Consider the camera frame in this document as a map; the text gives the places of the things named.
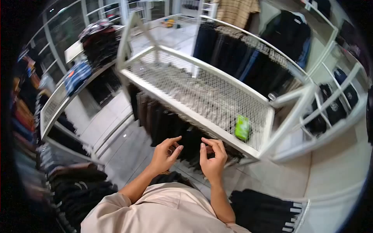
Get person's right hand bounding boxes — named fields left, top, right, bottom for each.
left=199, top=137, right=228, bottom=184

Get white mesh clothing rack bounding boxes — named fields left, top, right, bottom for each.
left=116, top=12, right=316, bottom=161

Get white shelf with dark shirts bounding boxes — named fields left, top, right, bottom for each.
left=271, top=41, right=369, bottom=163

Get person's left thumb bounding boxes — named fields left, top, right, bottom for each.
left=169, top=145, right=185, bottom=164

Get person's body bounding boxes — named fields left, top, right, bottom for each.
left=81, top=182, right=252, bottom=233

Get person's left hand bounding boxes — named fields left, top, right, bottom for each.
left=149, top=135, right=185, bottom=175

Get white rack with folded clothes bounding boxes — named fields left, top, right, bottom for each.
left=39, top=20, right=126, bottom=141

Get person's right index finger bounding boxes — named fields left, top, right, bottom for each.
left=201, top=137, right=226, bottom=153

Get striped beige shirt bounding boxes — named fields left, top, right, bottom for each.
left=215, top=0, right=261, bottom=30

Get rail of colourful clothes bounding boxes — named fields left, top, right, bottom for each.
left=11, top=54, right=44, bottom=193

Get person's right thumb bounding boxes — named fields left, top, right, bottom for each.
left=199, top=142, right=208, bottom=165

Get dark hanging jacket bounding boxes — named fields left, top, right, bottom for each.
left=260, top=10, right=312, bottom=70

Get dark garments with white stripes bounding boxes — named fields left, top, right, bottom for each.
left=229, top=189, right=305, bottom=233

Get curved rail of dark garments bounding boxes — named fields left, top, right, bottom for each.
left=192, top=16, right=310, bottom=101

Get person's left index finger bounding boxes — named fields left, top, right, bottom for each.
left=160, top=135, right=182, bottom=146

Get person's legs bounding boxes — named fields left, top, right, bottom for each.
left=149, top=171, right=195, bottom=189

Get row of dark hanging trousers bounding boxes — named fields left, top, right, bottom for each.
left=128, top=84, right=246, bottom=171

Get green packet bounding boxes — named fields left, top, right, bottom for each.
left=234, top=114, right=251, bottom=142

